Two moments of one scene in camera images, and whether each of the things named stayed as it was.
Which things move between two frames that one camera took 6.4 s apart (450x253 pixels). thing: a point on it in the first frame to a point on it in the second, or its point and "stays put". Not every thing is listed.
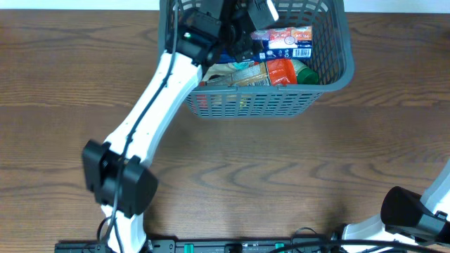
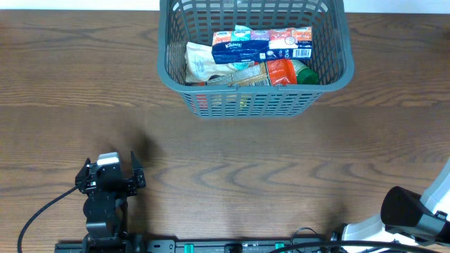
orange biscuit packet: (281, 72) stays put
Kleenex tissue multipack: (280, 43) stays put
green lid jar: (305, 75) stays put
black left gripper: (243, 45) to (139, 170)
